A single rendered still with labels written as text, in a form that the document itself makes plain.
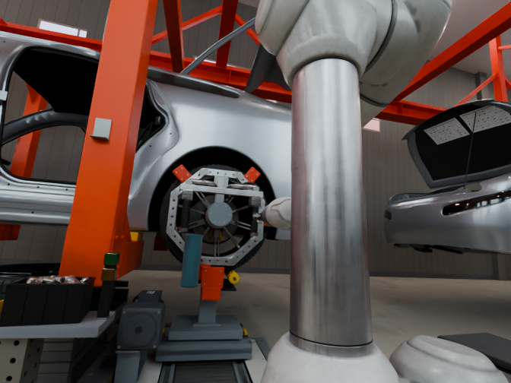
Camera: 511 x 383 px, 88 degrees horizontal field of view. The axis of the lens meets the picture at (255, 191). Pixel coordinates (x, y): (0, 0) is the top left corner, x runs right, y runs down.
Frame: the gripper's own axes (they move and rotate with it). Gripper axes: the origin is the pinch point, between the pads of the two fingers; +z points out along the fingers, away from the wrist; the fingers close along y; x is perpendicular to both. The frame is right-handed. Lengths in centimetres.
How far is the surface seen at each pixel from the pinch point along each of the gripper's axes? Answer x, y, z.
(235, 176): 25.9, -9.0, 32.2
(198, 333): -62, -22, 38
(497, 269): -51, 813, 483
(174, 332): -61, -34, 38
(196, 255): -19.5, -26.8, 20.2
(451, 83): 507, 704, 488
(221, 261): -22.7, -12.8, 32.5
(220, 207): 5.7, -17.0, 18.0
